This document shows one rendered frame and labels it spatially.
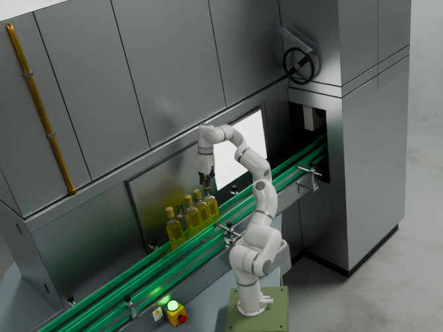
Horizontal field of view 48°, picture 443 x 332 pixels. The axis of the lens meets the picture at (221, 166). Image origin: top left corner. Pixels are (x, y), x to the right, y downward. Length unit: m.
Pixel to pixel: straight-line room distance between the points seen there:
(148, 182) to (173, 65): 0.55
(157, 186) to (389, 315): 1.68
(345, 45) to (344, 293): 1.61
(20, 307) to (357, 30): 2.22
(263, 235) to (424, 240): 2.02
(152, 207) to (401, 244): 2.00
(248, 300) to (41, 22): 1.35
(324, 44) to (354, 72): 0.24
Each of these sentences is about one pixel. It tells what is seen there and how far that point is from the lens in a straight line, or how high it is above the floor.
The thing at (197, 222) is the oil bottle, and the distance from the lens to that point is 2.41.
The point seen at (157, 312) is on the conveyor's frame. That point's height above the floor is 0.83.
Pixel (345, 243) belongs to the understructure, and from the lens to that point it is 3.25.
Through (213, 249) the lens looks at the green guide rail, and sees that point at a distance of 2.40.
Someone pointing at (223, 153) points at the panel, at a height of 1.18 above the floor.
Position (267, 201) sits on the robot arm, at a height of 1.27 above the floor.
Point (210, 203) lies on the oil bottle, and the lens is 2.43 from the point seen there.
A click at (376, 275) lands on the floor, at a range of 3.52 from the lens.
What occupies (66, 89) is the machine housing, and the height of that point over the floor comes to 1.82.
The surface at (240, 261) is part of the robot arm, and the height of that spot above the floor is 1.13.
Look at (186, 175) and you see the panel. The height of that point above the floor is 1.19.
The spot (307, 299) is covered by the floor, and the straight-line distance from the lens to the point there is 3.37.
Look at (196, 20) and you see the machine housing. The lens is 2.38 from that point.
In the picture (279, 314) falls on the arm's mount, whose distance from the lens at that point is 2.15.
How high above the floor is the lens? 2.43
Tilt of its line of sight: 30 degrees down
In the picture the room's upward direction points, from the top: 11 degrees counter-clockwise
